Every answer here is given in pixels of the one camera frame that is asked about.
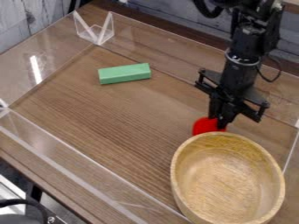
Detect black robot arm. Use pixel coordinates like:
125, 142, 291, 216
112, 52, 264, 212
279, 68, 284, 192
192, 0, 285, 135

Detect clear acrylic table wall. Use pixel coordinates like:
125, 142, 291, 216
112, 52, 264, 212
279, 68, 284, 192
0, 11, 299, 224

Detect clear acrylic corner bracket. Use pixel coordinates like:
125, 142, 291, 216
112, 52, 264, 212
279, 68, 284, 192
72, 11, 114, 46

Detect wooden oval bowl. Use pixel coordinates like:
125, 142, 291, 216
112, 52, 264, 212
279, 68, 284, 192
169, 132, 285, 224

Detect black cable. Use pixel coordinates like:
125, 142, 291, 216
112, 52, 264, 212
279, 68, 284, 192
0, 199, 50, 224

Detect green rectangular block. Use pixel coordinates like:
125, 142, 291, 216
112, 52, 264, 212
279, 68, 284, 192
97, 63, 152, 85

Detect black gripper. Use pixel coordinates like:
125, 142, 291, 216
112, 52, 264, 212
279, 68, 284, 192
194, 59, 269, 130

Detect red felt radish toy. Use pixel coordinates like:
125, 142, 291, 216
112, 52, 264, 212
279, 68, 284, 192
192, 117, 227, 136

